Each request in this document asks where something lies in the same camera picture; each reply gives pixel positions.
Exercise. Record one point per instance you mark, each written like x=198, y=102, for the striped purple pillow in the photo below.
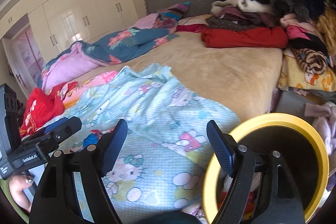
x=166, y=18

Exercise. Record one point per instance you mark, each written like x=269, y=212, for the red folded cloth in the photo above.
x=260, y=37

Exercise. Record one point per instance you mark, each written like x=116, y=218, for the cream wardrobe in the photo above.
x=56, y=24

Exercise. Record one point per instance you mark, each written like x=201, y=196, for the pink glass door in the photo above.
x=24, y=57

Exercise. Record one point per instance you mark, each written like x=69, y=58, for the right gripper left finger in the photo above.
x=55, y=200

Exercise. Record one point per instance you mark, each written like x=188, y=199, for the yellow rim trash bin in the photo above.
x=299, y=144

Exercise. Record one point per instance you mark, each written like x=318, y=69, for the red snack wrappers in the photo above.
x=100, y=133

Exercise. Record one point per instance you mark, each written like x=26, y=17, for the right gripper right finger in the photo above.
x=278, y=200

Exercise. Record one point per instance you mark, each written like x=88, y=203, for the green left sleeve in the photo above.
x=19, y=211

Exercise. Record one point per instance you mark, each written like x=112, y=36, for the red garment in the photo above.
x=43, y=106

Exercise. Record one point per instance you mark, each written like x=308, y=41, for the yellow cartoon blanket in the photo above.
x=292, y=76

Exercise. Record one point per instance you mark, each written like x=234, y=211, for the pink cartoon blanket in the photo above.
x=75, y=93

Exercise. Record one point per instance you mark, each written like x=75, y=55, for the light blue cartoon blanket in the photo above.
x=163, y=160

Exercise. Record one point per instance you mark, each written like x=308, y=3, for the left hand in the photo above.
x=17, y=184

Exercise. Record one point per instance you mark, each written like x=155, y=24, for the blue floral pink quilt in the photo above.
x=115, y=48

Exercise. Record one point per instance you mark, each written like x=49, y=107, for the beige bed sheet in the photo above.
x=242, y=79

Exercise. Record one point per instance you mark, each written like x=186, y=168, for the blue crumpled wrapper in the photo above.
x=90, y=139

